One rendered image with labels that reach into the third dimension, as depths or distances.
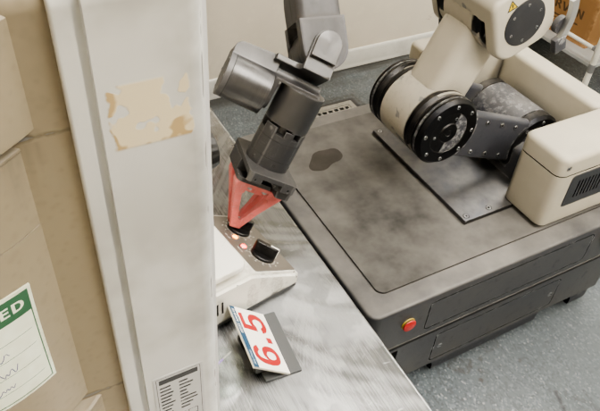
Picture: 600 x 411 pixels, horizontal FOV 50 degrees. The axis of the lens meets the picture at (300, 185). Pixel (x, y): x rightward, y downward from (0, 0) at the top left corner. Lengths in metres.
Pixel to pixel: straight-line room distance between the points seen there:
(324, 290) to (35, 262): 0.70
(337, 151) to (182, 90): 1.56
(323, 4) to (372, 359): 0.43
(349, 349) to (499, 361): 1.04
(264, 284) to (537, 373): 1.14
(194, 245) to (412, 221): 1.37
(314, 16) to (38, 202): 0.65
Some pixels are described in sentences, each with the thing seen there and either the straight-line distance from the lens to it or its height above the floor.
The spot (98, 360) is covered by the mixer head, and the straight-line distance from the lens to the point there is 0.22.
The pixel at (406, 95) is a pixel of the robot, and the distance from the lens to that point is 1.47.
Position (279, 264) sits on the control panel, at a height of 0.79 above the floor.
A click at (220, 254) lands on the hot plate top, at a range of 0.77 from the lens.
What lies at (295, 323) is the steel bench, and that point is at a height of 0.75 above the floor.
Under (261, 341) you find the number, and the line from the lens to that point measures 0.78.
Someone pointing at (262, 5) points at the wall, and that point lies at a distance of 2.46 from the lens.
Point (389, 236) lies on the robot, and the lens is 1.50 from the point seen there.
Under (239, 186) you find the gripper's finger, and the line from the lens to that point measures 0.80.
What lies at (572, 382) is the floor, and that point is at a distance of 1.85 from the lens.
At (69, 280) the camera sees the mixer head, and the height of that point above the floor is 1.27.
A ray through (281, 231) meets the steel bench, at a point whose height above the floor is 0.75.
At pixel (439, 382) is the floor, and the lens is 1.72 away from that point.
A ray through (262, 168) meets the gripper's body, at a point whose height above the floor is 0.90.
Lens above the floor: 1.40
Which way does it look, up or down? 41 degrees down
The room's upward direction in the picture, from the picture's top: 5 degrees clockwise
